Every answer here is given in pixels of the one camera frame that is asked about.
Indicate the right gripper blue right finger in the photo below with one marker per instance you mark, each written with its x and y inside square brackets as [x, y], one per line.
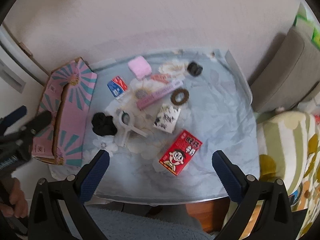
[229, 174]

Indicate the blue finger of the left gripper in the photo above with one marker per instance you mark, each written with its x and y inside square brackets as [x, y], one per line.
[13, 117]
[37, 124]

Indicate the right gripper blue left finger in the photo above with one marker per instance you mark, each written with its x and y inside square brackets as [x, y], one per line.
[91, 174]

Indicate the red cartoon snack box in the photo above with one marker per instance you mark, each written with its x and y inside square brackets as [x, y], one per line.
[180, 152]

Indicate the black hair scrunchie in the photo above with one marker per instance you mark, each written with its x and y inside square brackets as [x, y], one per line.
[103, 125]

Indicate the white plastic clip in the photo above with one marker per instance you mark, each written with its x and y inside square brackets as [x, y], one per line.
[127, 122]

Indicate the white black patterned packet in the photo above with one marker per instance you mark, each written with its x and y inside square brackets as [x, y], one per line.
[166, 118]

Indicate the long pink tube box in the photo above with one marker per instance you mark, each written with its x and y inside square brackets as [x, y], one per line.
[158, 94]

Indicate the pink sponge block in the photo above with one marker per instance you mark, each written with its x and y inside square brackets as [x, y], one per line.
[140, 67]

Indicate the black cosmetic jar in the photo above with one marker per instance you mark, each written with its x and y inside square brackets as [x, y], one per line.
[194, 69]

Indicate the pink clothespin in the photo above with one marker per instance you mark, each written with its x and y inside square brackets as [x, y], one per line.
[163, 78]

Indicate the person's left hand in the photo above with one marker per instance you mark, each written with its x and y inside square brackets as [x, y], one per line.
[17, 199]

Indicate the pink teal cardboard box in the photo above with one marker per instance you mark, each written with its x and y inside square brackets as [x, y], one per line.
[67, 95]

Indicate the blue red white packet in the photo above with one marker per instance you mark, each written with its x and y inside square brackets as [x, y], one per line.
[117, 86]

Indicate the blue floral tablecloth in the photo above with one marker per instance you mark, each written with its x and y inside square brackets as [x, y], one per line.
[217, 113]

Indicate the grey chair cushion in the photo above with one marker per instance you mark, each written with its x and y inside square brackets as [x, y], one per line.
[290, 76]

